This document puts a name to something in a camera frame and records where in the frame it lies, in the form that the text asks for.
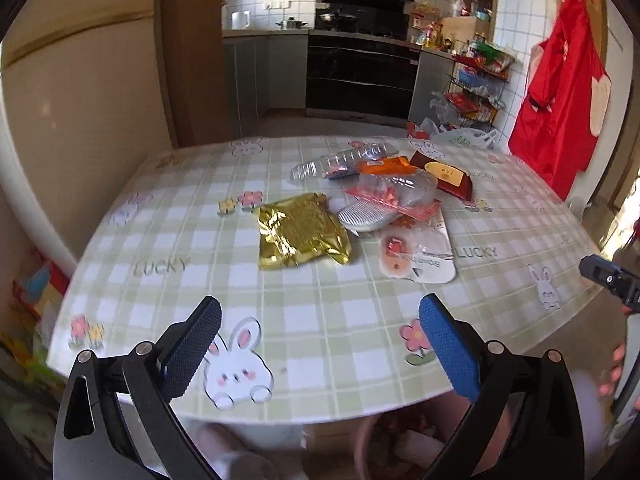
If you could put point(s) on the silver mesh pouch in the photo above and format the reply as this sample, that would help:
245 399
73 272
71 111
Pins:
362 216

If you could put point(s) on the white floral card package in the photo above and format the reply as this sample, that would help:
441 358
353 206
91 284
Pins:
419 251

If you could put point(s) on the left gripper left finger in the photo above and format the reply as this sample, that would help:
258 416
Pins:
92 439

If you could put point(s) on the gold foil wrapper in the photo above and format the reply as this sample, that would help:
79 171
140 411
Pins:
299 229

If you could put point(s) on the grey kitchen cabinets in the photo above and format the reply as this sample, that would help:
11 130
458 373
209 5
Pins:
266 76

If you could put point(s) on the white green plastic bag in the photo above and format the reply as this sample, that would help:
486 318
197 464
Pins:
469 138

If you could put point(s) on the wire snack rack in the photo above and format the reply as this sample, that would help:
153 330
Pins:
473 94

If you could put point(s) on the red clear plastic tray package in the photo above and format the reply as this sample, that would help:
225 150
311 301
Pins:
413 195

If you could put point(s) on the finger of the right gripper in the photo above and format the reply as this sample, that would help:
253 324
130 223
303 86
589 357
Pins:
617 281

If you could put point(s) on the pink trash bin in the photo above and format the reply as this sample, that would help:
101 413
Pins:
403 443

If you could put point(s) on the green checked tablecloth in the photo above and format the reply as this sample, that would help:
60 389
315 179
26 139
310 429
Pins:
321 341

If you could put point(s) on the red hanging apron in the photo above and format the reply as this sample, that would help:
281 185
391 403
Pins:
562 114

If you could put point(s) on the orange snack wrapper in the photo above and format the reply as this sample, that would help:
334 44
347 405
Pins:
388 166

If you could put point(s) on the black oven range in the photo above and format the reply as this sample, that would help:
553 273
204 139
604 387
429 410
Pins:
348 74

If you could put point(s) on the dark red wet-wipe packet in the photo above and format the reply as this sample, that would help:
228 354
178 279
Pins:
451 179

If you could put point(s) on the beige refrigerator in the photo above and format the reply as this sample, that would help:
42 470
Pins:
77 120

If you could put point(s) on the steel cooking pot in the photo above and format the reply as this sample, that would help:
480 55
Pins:
291 24

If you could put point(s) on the white electric kettle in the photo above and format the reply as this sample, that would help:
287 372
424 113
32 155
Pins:
240 20

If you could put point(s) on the clear plastic clamshell box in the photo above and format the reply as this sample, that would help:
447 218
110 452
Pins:
342 164

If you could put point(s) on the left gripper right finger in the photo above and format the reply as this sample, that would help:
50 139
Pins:
545 440

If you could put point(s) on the wooden partition pillar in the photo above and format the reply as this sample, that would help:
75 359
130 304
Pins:
190 62

